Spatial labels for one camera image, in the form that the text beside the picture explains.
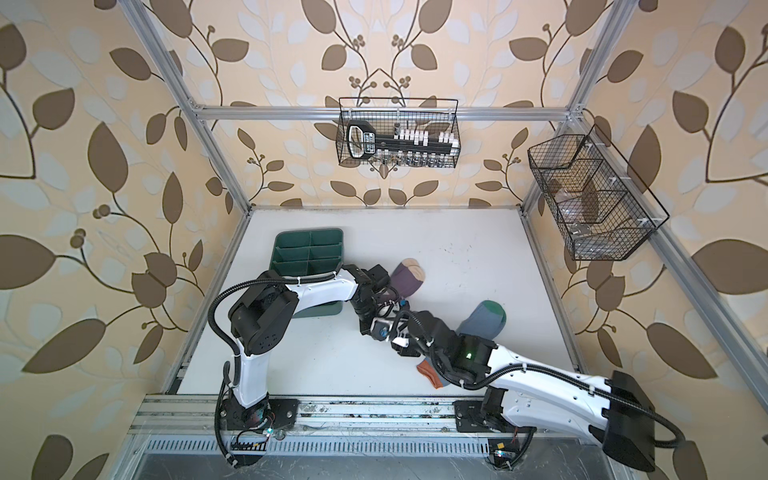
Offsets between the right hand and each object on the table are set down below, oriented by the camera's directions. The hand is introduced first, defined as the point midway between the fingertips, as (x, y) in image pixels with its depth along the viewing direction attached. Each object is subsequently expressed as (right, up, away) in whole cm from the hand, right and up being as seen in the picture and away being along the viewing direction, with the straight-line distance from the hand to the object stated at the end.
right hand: (397, 318), depth 75 cm
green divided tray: (-30, +16, +25) cm, 42 cm away
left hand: (-4, -8, +12) cm, 15 cm away
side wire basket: (+51, +27, -2) cm, 58 cm away
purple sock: (+4, +7, +26) cm, 27 cm away
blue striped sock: (+26, -5, +14) cm, 31 cm away
